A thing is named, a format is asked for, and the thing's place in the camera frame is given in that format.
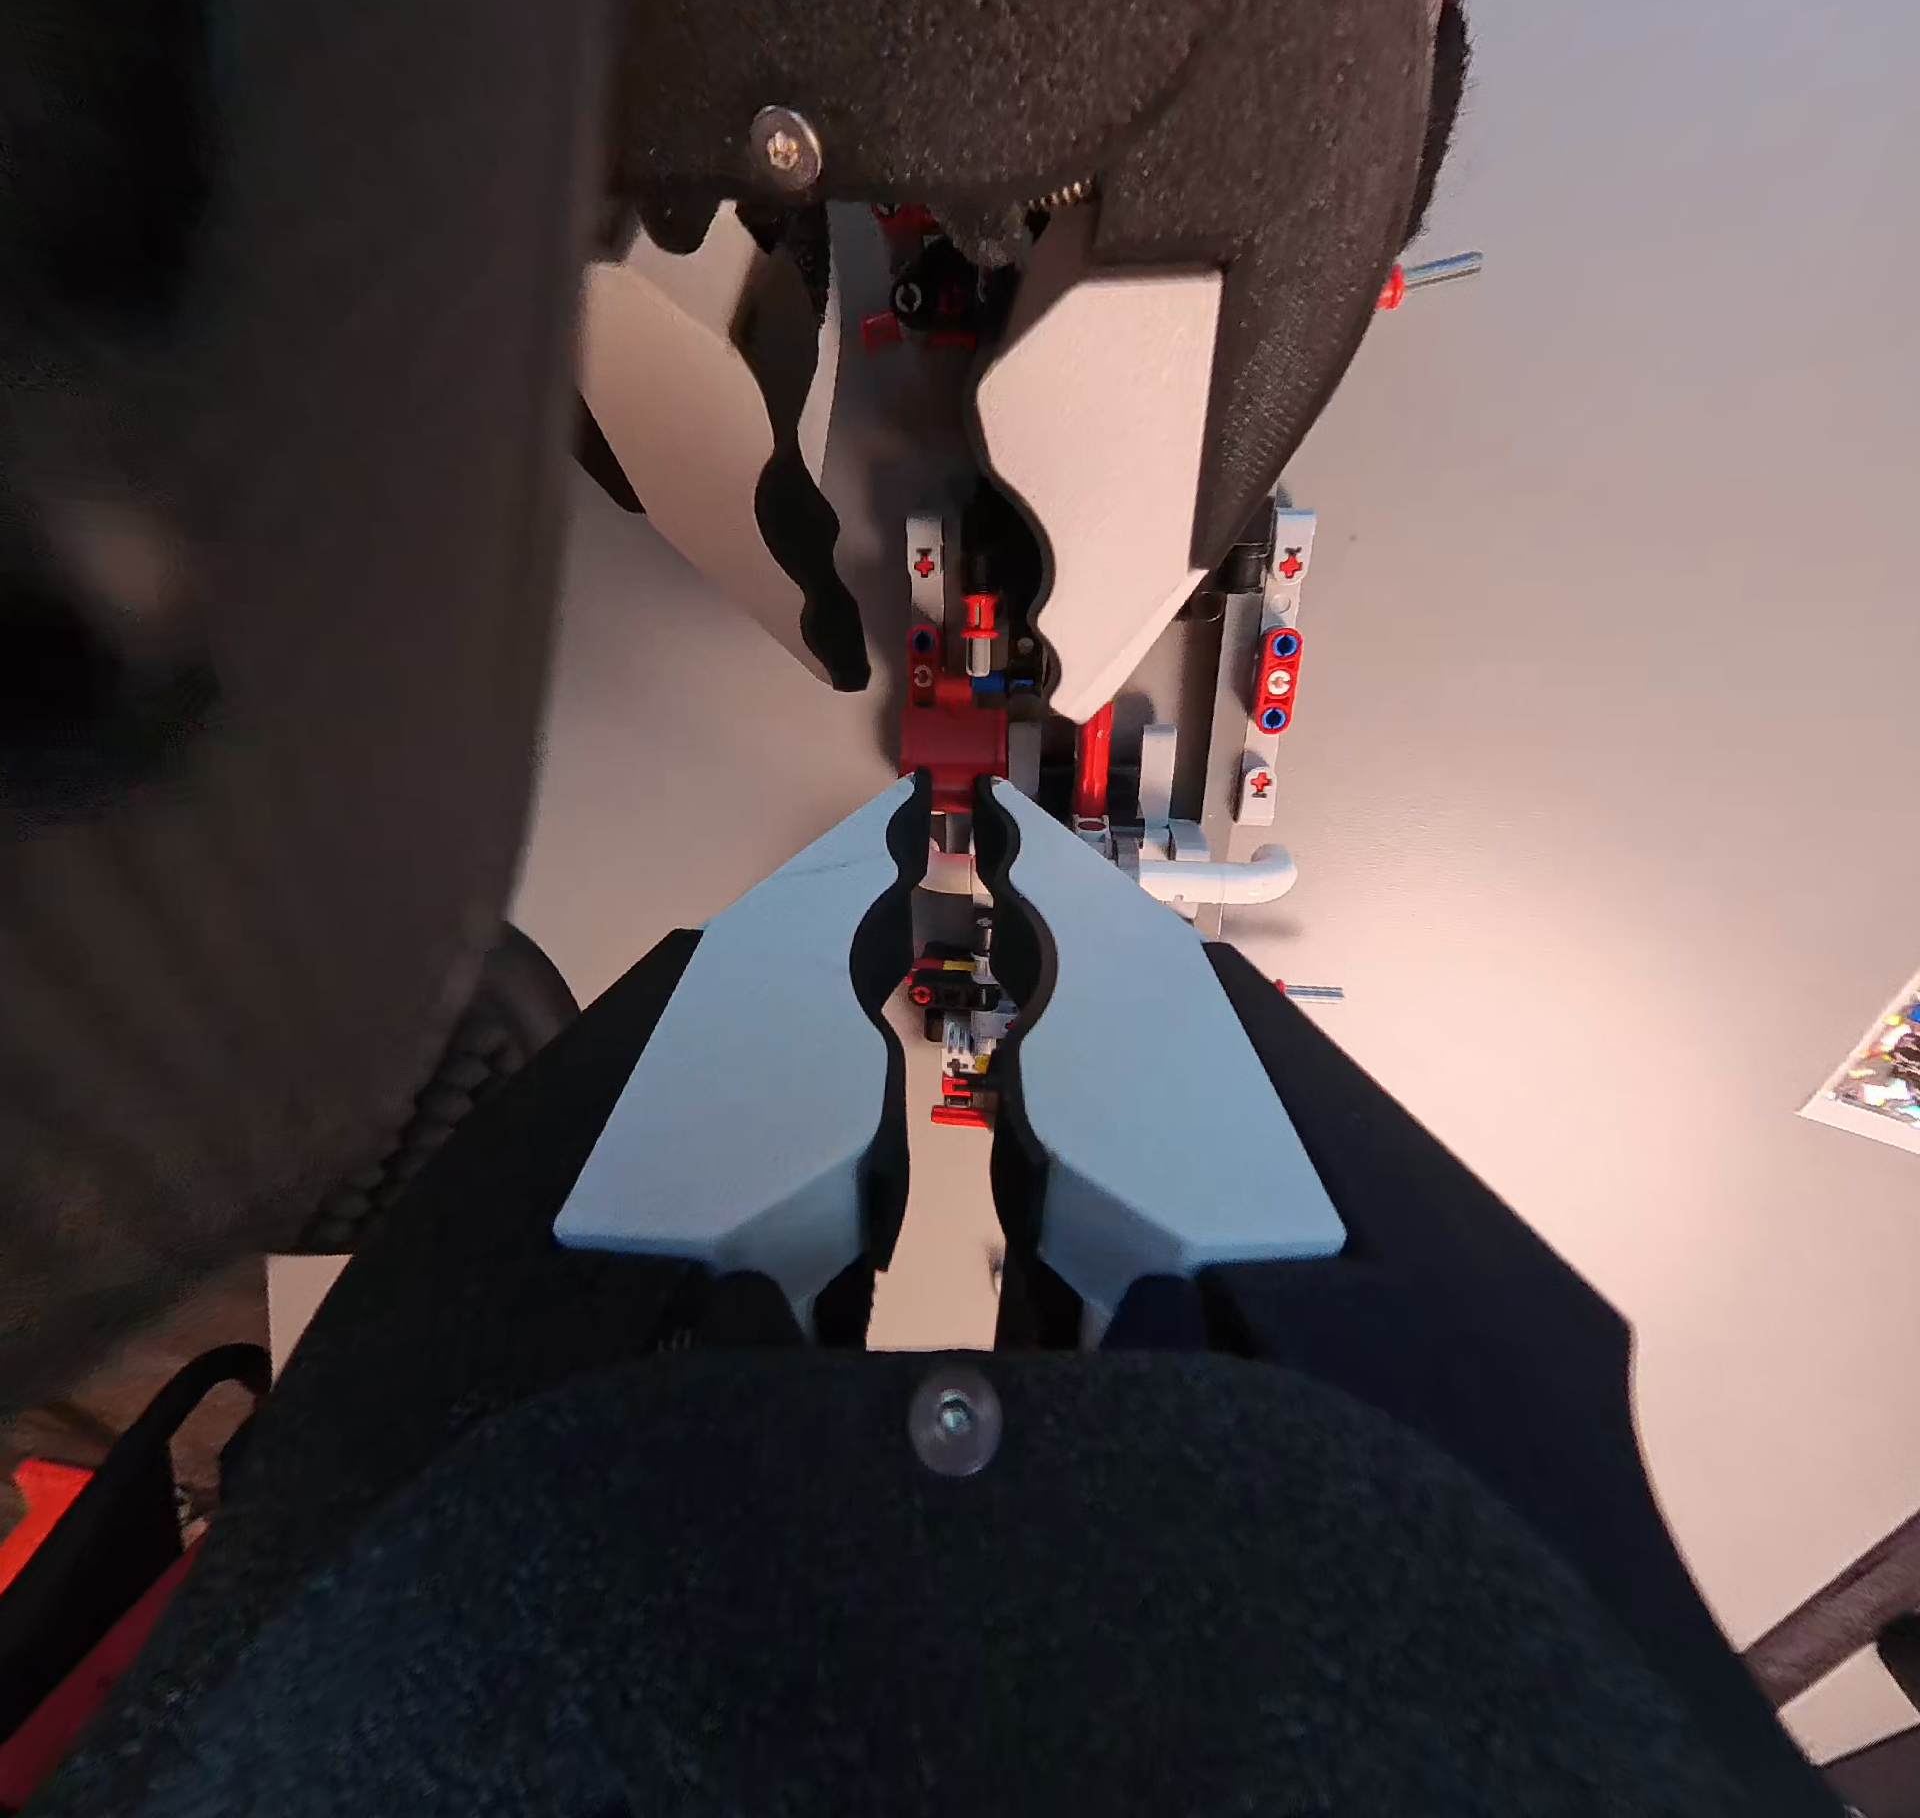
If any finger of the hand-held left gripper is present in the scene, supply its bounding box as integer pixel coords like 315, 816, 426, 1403
575, 203, 875, 697
970, 263, 1229, 725

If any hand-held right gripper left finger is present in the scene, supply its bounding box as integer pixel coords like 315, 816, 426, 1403
552, 772, 919, 1347

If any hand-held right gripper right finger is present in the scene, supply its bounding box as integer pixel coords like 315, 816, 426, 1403
970, 776, 1347, 1353

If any lego car chassis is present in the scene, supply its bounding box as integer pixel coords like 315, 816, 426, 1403
855, 198, 1487, 1133

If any red lego seat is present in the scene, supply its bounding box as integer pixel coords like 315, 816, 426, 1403
896, 671, 1022, 816

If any holographic sticker sheet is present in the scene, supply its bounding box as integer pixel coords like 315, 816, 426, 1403
1795, 970, 1920, 1157

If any red and black bag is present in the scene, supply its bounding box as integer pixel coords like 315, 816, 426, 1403
0, 1337, 280, 1818

